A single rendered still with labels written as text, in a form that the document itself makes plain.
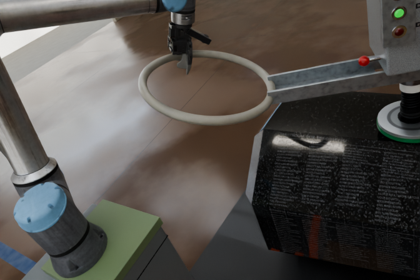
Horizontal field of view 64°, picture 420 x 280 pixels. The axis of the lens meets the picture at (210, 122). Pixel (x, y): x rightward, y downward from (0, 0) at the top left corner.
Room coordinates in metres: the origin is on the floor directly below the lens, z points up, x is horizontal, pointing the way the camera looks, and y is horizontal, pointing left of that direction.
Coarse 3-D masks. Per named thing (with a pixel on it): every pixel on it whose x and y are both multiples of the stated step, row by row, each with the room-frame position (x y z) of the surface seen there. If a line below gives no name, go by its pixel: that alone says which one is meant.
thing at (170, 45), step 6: (174, 24) 1.30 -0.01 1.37; (174, 30) 1.29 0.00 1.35; (180, 30) 1.28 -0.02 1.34; (186, 30) 1.28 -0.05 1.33; (168, 36) 1.32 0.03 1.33; (174, 36) 1.29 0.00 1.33; (180, 36) 1.29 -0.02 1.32; (186, 36) 1.29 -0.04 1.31; (168, 42) 1.31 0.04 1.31; (174, 42) 1.26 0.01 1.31; (180, 42) 1.27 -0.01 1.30; (186, 42) 1.27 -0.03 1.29; (174, 48) 1.27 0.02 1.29; (180, 48) 1.27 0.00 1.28; (186, 48) 1.28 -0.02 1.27
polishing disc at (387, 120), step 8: (392, 104) 0.96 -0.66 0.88; (384, 112) 0.93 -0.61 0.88; (392, 112) 0.92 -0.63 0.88; (384, 120) 0.90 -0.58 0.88; (392, 120) 0.88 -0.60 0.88; (384, 128) 0.86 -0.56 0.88; (392, 128) 0.84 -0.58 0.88; (400, 128) 0.83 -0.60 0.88; (408, 128) 0.82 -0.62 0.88; (416, 128) 0.80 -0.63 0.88; (400, 136) 0.80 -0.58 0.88; (408, 136) 0.78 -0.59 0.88; (416, 136) 0.77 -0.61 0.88
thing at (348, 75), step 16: (336, 64) 0.99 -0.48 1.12; (352, 64) 0.97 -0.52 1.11; (368, 64) 0.95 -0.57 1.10; (272, 80) 1.06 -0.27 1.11; (288, 80) 1.04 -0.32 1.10; (304, 80) 1.02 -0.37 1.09; (320, 80) 0.99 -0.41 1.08; (336, 80) 0.89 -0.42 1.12; (352, 80) 0.87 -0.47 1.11; (368, 80) 0.86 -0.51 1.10; (384, 80) 0.84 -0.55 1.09; (400, 80) 0.82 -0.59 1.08; (416, 80) 0.81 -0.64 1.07; (272, 96) 0.96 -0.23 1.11; (288, 96) 0.94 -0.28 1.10; (304, 96) 0.92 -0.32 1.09
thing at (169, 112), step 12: (156, 60) 1.24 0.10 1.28; (168, 60) 1.27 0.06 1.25; (228, 60) 1.27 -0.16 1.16; (240, 60) 1.24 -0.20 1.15; (144, 72) 1.15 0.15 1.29; (264, 72) 1.12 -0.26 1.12; (144, 84) 1.07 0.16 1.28; (144, 96) 1.00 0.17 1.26; (156, 108) 0.94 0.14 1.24; (168, 108) 0.92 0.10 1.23; (252, 108) 0.90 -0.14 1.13; (264, 108) 0.91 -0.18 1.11; (180, 120) 0.89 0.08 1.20; (192, 120) 0.87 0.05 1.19; (204, 120) 0.86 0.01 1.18; (216, 120) 0.85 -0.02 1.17; (228, 120) 0.85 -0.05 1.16; (240, 120) 0.86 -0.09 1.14
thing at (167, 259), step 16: (160, 240) 0.83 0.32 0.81; (48, 256) 0.92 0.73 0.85; (144, 256) 0.77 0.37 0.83; (160, 256) 0.81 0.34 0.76; (176, 256) 0.84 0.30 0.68; (32, 272) 0.87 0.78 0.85; (128, 272) 0.72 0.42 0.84; (144, 272) 0.75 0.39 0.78; (160, 272) 0.78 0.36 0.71; (176, 272) 0.82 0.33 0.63
